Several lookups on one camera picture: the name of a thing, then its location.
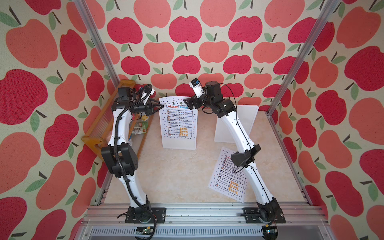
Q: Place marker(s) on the green label snack packet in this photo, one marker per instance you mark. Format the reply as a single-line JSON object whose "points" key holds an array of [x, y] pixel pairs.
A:
{"points": [[140, 128]]}

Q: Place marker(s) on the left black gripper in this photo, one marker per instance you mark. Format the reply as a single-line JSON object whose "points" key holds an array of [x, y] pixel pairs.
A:
{"points": [[149, 108]]}

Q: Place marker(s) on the paper menu sheet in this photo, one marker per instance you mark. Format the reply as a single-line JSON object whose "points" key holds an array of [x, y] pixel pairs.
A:
{"points": [[178, 121], [227, 179]]}

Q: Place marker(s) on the left aluminium corner post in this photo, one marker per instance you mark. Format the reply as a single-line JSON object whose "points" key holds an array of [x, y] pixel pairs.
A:
{"points": [[90, 24]]}

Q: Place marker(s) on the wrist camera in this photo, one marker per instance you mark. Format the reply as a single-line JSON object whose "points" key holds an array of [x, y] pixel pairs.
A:
{"points": [[145, 92], [197, 87]]}

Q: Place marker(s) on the orange wooden shelf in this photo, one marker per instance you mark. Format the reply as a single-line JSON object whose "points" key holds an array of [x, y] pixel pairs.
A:
{"points": [[97, 135]]}

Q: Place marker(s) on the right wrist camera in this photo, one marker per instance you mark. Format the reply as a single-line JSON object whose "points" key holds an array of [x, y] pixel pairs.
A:
{"points": [[197, 87]]}

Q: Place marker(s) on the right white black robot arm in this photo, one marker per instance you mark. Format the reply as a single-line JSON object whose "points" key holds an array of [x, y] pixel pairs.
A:
{"points": [[210, 96]]}

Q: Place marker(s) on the aluminium corner post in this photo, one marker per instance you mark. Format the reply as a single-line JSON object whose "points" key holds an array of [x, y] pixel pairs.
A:
{"points": [[319, 25], [90, 24]]}

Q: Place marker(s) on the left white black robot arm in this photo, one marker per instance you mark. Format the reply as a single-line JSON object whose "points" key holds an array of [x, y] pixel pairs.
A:
{"points": [[119, 156]]}

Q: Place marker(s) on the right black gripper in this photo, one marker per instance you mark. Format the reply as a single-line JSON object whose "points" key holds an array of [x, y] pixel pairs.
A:
{"points": [[190, 100]]}

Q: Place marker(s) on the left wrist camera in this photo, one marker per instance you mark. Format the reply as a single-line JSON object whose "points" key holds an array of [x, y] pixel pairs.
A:
{"points": [[145, 92]]}

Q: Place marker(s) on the white menu rack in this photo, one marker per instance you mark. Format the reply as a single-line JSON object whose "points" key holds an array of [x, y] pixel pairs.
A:
{"points": [[179, 144], [236, 127]]}

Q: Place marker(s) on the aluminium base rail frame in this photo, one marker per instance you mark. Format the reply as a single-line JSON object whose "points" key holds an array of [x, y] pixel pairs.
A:
{"points": [[205, 221]]}

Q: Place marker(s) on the right aluminium corner post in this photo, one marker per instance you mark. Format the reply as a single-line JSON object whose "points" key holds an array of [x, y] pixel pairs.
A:
{"points": [[319, 25]]}

